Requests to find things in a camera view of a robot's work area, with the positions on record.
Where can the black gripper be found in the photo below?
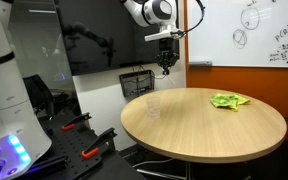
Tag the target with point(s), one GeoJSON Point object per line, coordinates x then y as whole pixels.
{"type": "Point", "coordinates": [167, 46]}

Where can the clear plastic cup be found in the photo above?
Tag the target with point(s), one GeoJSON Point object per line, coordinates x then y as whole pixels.
{"type": "Point", "coordinates": [153, 108]}

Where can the grey whiteboard eraser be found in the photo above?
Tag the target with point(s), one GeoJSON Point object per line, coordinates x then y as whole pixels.
{"type": "Point", "coordinates": [200, 63]}

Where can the whiteboard with drawings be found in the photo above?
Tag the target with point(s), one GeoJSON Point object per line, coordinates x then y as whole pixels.
{"type": "Point", "coordinates": [224, 30]}

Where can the yellow-green crumpled cloth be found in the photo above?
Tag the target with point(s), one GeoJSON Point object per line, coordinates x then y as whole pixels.
{"type": "Point", "coordinates": [229, 100]}

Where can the metal table leg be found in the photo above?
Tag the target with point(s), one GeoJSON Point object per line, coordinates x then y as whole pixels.
{"type": "Point", "coordinates": [188, 170]}

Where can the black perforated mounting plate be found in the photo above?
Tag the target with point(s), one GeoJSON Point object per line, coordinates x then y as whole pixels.
{"type": "Point", "coordinates": [74, 146]}

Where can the black office chair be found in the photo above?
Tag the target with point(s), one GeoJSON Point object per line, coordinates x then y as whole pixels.
{"type": "Point", "coordinates": [39, 95]}

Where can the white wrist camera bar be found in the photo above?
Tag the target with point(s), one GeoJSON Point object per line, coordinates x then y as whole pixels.
{"type": "Point", "coordinates": [160, 35]}

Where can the large black wall screen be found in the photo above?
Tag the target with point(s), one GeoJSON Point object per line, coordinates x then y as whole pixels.
{"type": "Point", "coordinates": [117, 56]}

